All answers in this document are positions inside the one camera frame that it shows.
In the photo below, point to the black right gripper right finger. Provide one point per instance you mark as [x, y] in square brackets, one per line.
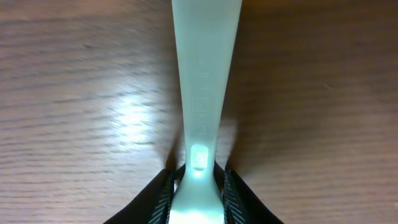
[241, 204]

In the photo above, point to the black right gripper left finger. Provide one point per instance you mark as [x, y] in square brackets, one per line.
[153, 203]

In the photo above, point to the white plastic fork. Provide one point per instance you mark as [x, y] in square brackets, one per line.
[205, 33]

